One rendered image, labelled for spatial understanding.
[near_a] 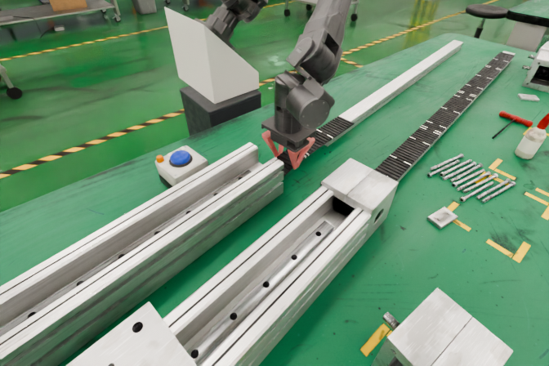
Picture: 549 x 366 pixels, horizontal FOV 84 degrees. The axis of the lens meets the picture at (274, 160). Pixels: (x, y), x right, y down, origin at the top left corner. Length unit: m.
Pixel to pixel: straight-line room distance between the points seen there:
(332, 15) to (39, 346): 0.64
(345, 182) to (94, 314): 0.42
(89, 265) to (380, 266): 0.46
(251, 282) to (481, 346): 0.28
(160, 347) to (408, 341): 0.26
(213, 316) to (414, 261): 0.34
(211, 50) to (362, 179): 0.56
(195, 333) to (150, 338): 0.09
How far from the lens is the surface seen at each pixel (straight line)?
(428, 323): 0.44
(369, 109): 0.92
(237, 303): 0.46
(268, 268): 0.49
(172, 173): 0.64
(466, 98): 1.08
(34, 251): 0.70
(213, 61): 0.93
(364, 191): 0.54
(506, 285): 0.65
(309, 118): 0.52
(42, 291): 0.56
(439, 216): 0.68
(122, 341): 0.39
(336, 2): 0.63
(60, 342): 0.53
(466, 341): 0.45
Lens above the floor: 1.25
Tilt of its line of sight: 39 degrees down
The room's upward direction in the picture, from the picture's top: straight up
